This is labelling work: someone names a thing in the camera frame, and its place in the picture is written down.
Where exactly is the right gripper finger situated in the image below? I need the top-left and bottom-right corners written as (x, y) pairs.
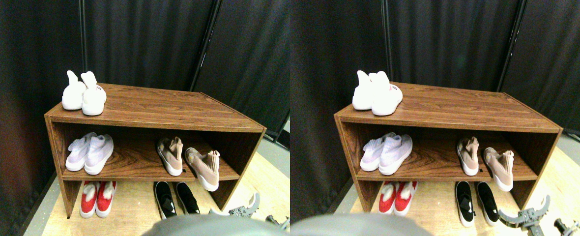
top-left (535, 195), bottom-right (551, 221)
top-left (497, 208), bottom-right (522, 230)
top-left (240, 192), bottom-right (261, 218)

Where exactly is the beige shoe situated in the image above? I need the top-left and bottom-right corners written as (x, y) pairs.
top-left (457, 137), bottom-right (480, 177)
top-left (484, 147), bottom-right (515, 192)
top-left (185, 147), bottom-right (221, 192)
top-left (156, 137), bottom-right (184, 177)

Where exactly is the brown shoe rack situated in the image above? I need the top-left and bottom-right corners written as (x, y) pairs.
top-left (44, 83), bottom-right (267, 219)
top-left (334, 81), bottom-right (564, 213)

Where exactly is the black curtain stand pole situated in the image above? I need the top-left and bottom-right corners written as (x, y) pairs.
top-left (190, 0), bottom-right (223, 92)
top-left (496, 0), bottom-right (527, 93)
top-left (380, 0), bottom-right (394, 82)
top-left (78, 0), bottom-right (89, 82)

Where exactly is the white shoe with red mark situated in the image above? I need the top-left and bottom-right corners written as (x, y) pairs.
top-left (81, 71), bottom-right (107, 117)
top-left (369, 71), bottom-right (404, 117)

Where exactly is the black bracket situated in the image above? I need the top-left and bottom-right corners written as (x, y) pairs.
top-left (265, 215), bottom-right (290, 231)

